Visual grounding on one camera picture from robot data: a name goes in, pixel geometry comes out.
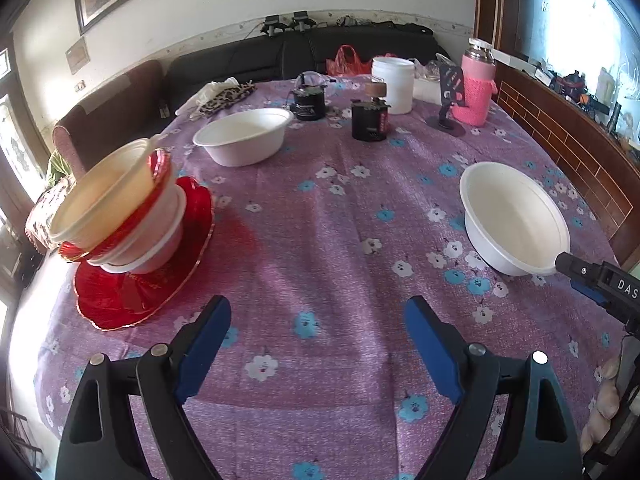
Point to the brown patterned blanket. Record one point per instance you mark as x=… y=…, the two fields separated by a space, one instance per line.
x=42 y=215

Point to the green cloth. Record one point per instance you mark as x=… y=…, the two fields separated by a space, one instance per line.
x=56 y=167

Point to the black clamp device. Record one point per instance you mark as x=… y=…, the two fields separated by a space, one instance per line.
x=302 y=19
x=272 y=24

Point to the maroon armchair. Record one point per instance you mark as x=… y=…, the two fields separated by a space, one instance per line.
x=110 y=105

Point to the small red plate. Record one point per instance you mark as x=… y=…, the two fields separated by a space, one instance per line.
x=161 y=170

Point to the pink knit-covered thermos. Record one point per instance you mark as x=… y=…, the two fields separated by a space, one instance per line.
x=477 y=90

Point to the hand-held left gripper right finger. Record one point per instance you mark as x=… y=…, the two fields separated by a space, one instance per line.
x=435 y=355

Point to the clear plastic bag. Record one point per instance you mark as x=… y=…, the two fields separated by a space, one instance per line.
x=430 y=67

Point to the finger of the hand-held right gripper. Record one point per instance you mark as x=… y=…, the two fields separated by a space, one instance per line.
x=590 y=294
x=580 y=267

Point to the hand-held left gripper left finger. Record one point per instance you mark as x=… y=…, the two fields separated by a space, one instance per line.
x=200 y=355

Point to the wall plaque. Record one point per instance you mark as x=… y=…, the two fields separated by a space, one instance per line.
x=77 y=55

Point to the white gloves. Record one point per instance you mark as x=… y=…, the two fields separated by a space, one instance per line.
x=212 y=91

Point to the red plastic bag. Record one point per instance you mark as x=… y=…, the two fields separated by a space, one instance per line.
x=347 y=62

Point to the black jar with cork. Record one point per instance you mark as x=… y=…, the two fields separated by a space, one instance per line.
x=369 y=122

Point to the large red plate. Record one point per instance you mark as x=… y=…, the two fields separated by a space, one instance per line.
x=115 y=300

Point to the wooden brick-pattern partition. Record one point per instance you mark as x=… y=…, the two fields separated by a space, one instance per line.
x=565 y=130

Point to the leopard print pouch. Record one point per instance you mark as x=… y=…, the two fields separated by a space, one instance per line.
x=225 y=99

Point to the black leather sofa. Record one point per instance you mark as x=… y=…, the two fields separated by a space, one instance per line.
x=240 y=60

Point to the wooden framed glass door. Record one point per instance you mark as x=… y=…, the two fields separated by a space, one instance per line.
x=15 y=160

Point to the white tissue packet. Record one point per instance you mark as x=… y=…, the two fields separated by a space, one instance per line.
x=425 y=91

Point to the purple floral tablecloth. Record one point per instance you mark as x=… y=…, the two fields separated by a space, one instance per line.
x=325 y=240

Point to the white plastic jar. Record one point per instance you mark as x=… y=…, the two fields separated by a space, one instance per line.
x=392 y=85

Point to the black jar with clear lid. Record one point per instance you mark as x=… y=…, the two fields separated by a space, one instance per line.
x=309 y=107

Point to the white plastic bottle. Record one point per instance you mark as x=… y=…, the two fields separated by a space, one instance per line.
x=605 y=85

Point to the white plastic bowl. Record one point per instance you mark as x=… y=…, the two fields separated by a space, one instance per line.
x=510 y=220
x=155 y=255
x=240 y=145

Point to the dark spotted phone stand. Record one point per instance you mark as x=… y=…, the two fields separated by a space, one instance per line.
x=450 y=85

